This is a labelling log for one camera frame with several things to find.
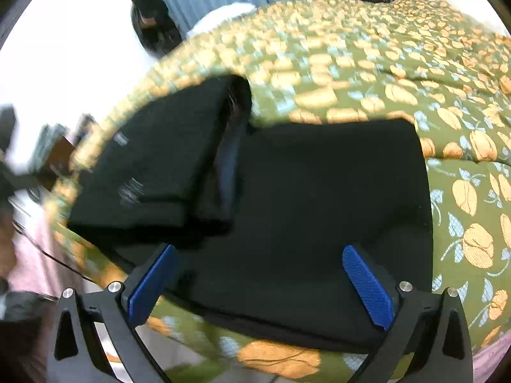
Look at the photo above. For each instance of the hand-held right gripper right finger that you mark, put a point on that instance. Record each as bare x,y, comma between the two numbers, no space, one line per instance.
369,287

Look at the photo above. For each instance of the person's leg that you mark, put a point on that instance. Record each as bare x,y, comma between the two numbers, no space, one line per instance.
495,367
32,255

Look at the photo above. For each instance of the brown wooden cabinet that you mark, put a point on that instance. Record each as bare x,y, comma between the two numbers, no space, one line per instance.
60,155

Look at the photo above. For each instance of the person's left leg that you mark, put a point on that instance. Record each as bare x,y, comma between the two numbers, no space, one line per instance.
32,255

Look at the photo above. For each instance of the black hanging coat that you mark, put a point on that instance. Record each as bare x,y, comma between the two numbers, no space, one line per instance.
147,4

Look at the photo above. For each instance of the light blue cloth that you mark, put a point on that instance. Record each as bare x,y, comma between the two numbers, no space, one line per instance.
223,14

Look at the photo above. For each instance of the green floral bedspread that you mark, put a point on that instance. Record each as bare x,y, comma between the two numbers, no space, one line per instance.
359,48

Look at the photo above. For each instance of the black bag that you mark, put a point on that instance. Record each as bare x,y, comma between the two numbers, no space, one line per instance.
20,307

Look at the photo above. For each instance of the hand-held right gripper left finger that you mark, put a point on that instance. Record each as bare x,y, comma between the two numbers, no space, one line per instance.
149,283

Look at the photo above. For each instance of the black pants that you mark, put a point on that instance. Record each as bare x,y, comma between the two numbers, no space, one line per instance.
319,207

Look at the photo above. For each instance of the person's right leg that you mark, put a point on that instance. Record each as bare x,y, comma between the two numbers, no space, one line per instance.
495,367

